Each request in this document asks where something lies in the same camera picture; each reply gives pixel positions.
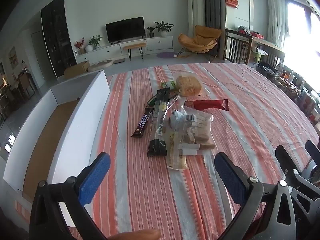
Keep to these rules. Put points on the small clear candy packet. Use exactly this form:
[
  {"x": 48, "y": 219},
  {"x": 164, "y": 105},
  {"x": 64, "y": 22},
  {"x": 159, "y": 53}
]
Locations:
[{"x": 173, "y": 100}]

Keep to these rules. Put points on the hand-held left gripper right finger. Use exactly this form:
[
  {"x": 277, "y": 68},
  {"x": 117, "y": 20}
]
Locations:
[{"x": 230, "y": 177}]

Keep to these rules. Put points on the white standing air conditioner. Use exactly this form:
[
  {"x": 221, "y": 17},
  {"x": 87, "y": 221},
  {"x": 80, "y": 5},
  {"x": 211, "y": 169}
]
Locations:
[{"x": 196, "y": 10}]

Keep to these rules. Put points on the green plant in white pot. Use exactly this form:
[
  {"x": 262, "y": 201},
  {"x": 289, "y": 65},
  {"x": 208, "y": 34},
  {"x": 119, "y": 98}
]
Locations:
[{"x": 96, "y": 41}]

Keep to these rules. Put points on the red flowers in vase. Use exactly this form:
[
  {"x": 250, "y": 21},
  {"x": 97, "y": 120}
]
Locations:
[{"x": 79, "y": 45}]

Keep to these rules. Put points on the large leafy potted plant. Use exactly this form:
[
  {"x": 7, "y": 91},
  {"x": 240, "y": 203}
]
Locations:
[{"x": 163, "y": 27}]

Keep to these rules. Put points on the grey curtain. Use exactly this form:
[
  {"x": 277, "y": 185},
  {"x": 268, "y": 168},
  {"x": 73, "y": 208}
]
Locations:
[{"x": 212, "y": 2}]

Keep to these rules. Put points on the red snack packet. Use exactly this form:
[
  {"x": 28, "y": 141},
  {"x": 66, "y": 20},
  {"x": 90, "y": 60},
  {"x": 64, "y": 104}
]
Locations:
[{"x": 207, "y": 104}]

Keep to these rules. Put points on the white television cabinet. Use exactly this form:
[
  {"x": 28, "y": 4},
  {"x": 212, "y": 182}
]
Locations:
[{"x": 160, "y": 43}]

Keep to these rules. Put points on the purple floor mat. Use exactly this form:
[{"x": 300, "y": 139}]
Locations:
[{"x": 165, "y": 54}]

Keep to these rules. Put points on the beige floor pad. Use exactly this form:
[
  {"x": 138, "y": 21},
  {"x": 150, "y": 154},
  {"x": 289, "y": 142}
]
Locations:
[{"x": 100, "y": 65}]

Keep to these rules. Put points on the wooden bench with metal legs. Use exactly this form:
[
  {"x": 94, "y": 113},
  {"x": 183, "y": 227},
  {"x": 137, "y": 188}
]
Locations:
[{"x": 134, "y": 46}]

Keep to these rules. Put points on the long green snack packet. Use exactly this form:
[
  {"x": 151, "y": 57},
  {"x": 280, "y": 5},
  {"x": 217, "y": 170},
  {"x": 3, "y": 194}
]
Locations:
[{"x": 150, "y": 101}]

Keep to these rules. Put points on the orange lounge chair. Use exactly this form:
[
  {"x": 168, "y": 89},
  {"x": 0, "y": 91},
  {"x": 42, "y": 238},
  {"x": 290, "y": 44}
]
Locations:
[{"x": 200, "y": 38}]

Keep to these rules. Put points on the long clear black-ended packet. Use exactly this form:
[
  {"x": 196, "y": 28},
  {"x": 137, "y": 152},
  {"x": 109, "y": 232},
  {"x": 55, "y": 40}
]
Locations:
[{"x": 160, "y": 115}]

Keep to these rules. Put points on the brown chocolate bar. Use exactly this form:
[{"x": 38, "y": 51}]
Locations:
[{"x": 141, "y": 123}]

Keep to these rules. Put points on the black display cabinet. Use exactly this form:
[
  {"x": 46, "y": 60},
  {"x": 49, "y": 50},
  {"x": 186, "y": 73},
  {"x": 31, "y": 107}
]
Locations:
[{"x": 57, "y": 37}]

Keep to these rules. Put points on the dark wooden slatted chair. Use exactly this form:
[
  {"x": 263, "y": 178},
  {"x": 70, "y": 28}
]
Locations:
[{"x": 236, "y": 47}]

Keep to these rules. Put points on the orange grey striped tablecloth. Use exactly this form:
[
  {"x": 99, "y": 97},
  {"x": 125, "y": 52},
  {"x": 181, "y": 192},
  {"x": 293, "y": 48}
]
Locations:
[{"x": 150, "y": 200}]

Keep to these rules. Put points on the green white packet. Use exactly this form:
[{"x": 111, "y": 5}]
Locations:
[{"x": 168, "y": 84}]

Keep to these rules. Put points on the clear bag of bread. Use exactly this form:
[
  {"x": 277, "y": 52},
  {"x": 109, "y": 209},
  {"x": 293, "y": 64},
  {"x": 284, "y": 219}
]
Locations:
[{"x": 188, "y": 85}]

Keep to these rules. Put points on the clear packet of cream cake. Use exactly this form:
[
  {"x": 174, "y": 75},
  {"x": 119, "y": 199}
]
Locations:
[{"x": 176, "y": 155}]

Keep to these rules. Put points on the person's left hand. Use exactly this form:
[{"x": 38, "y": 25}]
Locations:
[{"x": 137, "y": 235}]

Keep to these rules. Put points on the framed wall picture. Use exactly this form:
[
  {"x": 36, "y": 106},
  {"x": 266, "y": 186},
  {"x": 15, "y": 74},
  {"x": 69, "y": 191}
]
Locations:
[{"x": 13, "y": 57}]

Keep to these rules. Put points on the black flat television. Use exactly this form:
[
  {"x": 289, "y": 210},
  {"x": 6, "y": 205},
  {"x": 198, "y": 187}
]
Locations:
[{"x": 125, "y": 30}]

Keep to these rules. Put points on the small plant in dark pot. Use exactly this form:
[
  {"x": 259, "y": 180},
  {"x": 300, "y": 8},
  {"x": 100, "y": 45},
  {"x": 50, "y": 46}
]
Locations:
[{"x": 151, "y": 32}]

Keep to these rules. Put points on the wooden side table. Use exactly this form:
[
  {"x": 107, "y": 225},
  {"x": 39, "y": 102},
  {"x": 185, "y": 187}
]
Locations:
[{"x": 267, "y": 45}]

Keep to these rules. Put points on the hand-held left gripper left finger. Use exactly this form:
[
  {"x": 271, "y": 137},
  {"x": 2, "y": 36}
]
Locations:
[{"x": 95, "y": 177}]

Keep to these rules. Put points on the white printed snack packet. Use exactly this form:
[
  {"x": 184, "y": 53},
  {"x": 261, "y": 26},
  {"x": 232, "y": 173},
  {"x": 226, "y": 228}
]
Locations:
[{"x": 176, "y": 117}]

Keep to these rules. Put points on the brown cardboard box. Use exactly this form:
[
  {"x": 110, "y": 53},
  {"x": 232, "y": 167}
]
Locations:
[{"x": 76, "y": 70}]

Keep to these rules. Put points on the white sheer curtain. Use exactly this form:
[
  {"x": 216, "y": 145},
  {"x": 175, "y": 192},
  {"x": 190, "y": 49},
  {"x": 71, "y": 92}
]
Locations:
[{"x": 276, "y": 15}]

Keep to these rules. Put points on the white cardboard storage box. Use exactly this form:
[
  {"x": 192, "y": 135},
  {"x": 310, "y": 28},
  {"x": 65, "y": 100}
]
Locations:
[{"x": 82, "y": 120}]

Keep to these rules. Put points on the light green stool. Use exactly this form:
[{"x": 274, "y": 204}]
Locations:
[{"x": 258, "y": 55}]

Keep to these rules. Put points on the row of cluttered goods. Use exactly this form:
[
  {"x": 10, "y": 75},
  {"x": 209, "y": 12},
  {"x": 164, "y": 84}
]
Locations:
[{"x": 292, "y": 85}]

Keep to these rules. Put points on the clear bag of wafers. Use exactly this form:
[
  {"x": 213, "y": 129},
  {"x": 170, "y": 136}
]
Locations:
[{"x": 198, "y": 130}]

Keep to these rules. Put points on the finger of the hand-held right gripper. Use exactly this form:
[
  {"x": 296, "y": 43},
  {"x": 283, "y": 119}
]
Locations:
[
  {"x": 313, "y": 150},
  {"x": 285, "y": 157}
]

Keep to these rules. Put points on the round white vase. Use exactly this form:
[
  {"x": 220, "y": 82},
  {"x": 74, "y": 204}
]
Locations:
[{"x": 89, "y": 48}]

